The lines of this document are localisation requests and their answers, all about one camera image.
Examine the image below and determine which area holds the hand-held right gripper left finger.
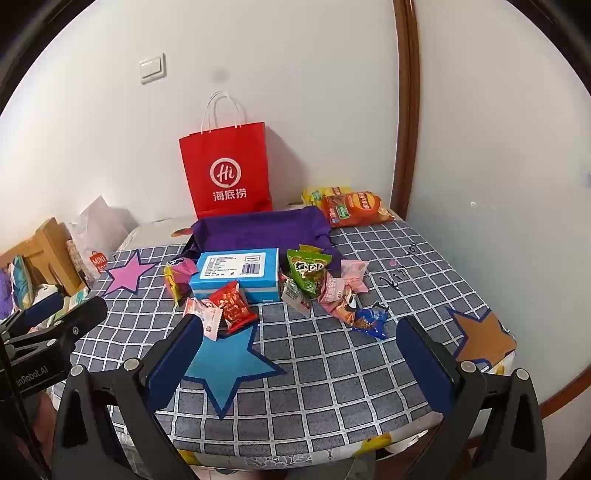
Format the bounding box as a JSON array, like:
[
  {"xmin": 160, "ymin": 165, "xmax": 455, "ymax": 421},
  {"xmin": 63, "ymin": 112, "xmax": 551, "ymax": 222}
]
[{"xmin": 50, "ymin": 315, "xmax": 206, "ymax": 480}]

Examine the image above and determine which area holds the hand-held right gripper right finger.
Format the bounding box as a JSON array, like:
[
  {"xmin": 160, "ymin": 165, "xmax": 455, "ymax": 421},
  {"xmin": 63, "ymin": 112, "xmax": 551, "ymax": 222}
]
[{"xmin": 394, "ymin": 315, "xmax": 542, "ymax": 480}]

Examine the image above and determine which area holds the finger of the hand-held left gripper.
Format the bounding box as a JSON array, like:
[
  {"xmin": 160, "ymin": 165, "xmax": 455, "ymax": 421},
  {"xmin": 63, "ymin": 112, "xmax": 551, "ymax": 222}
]
[
  {"xmin": 0, "ymin": 291, "xmax": 66, "ymax": 343},
  {"xmin": 28, "ymin": 296, "xmax": 109, "ymax": 357}
]

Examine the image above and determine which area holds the white snack packet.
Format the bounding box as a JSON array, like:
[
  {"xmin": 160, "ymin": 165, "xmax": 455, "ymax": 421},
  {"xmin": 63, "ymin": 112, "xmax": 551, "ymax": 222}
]
[{"xmin": 183, "ymin": 298, "xmax": 225, "ymax": 342}]

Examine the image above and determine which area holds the small blue snack packet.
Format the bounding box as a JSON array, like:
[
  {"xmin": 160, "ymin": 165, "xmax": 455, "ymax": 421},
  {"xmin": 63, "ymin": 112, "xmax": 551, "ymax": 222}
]
[{"xmin": 352, "ymin": 305, "xmax": 390, "ymax": 341}]

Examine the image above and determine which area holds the pink and yellow candy packet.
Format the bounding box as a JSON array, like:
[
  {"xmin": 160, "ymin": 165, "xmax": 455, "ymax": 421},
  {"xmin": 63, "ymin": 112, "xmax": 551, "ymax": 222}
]
[{"xmin": 164, "ymin": 257, "xmax": 199, "ymax": 308}]

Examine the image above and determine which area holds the pink snack packet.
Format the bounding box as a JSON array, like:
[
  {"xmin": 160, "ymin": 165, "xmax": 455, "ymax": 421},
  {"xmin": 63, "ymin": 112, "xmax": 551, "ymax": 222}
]
[
  {"xmin": 341, "ymin": 259, "xmax": 370, "ymax": 293},
  {"xmin": 318, "ymin": 272, "xmax": 352, "ymax": 315}
]

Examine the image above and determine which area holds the green triangular snack packet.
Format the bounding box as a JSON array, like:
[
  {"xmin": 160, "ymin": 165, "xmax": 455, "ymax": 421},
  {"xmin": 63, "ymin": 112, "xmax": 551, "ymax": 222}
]
[{"xmin": 286, "ymin": 244, "xmax": 334, "ymax": 297}]

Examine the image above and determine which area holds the colourful printed cloth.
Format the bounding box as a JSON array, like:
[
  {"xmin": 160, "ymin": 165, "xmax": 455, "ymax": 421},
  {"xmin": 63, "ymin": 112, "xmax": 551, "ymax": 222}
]
[{"xmin": 0, "ymin": 254, "xmax": 63, "ymax": 320}]

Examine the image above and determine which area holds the wooden furniture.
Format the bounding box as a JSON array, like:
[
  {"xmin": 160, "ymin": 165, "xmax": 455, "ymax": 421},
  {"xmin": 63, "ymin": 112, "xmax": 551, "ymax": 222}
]
[{"xmin": 0, "ymin": 218, "xmax": 89, "ymax": 297}]

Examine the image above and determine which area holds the red snack packet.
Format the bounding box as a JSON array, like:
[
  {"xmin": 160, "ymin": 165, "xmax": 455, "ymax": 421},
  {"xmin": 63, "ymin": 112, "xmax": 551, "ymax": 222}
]
[{"xmin": 209, "ymin": 281, "xmax": 259, "ymax": 334}]

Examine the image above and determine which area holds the white shopping bag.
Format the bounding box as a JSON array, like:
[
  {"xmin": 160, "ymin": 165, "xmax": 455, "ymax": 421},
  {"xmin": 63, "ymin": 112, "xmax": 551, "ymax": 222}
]
[{"xmin": 66, "ymin": 195, "xmax": 131, "ymax": 291}]

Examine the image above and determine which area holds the grey checked tablecloth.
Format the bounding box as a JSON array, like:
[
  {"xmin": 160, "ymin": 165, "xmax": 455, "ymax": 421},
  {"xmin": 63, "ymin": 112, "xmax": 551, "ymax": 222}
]
[{"xmin": 51, "ymin": 217, "xmax": 518, "ymax": 468}]

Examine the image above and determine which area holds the blue tissue box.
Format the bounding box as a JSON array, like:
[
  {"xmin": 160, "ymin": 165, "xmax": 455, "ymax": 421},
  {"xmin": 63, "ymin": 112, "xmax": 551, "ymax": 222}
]
[{"xmin": 190, "ymin": 248, "xmax": 281, "ymax": 306}]

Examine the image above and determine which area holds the orange chips bag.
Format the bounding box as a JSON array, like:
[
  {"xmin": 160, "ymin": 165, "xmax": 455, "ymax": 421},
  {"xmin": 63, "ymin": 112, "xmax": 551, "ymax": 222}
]
[{"xmin": 322, "ymin": 191, "xmax": 396, "ymax": 229}]

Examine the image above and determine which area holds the yellow noodle snack packet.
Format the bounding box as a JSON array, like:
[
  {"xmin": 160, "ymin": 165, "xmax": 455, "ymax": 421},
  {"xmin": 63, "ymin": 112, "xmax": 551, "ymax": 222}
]
[{"xmin": 301, "ymin": 186, "xmax": 352, "ymax": 208}]

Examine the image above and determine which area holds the red paper bag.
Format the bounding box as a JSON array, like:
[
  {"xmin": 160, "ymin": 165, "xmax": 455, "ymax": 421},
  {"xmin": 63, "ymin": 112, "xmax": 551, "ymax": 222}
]
[{"xmin": 179, "ymin": 91, "xmax": 273, "ymax": 220}]

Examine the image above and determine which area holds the white light switch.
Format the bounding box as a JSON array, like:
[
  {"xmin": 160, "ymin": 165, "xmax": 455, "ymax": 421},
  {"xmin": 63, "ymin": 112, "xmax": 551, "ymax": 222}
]
[{"xmin": 140, "ymin": 54, "xmax": 166, "ymax": 85}]

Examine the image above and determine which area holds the brown wooden door frame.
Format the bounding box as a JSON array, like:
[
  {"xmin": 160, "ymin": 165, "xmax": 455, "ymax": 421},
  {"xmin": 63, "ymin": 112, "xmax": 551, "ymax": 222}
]
[{"xmin": 389, "ymin": 0, "xmax": 422, "ymax": 219}]

